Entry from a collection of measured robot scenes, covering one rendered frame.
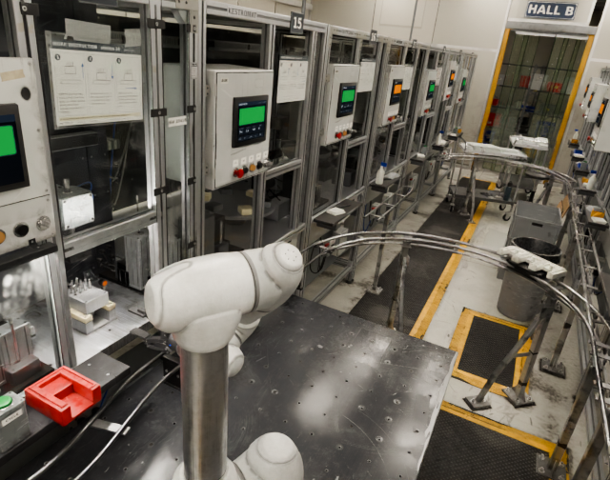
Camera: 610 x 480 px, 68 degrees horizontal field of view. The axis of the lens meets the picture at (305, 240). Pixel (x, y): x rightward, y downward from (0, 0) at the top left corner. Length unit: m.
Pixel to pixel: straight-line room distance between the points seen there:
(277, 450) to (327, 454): 0.40
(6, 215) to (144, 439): 0.84
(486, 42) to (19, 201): 8.59
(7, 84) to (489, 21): 8.58
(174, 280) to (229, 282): 0.10
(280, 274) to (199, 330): 0.19
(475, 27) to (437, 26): 0.67
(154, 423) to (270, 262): 0.99
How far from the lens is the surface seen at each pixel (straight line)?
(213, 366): 0.98
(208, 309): 0.87
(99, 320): 1.86
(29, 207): 1.36
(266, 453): 1.29
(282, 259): 0.91
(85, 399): 1.53
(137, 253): 1.93
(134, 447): 1.70
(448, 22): 9.42
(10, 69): 1.29
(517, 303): 4.10
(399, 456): 1.73
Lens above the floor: 1.92
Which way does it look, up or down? 23 degrees down
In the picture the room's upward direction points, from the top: 6 degrees clockwise
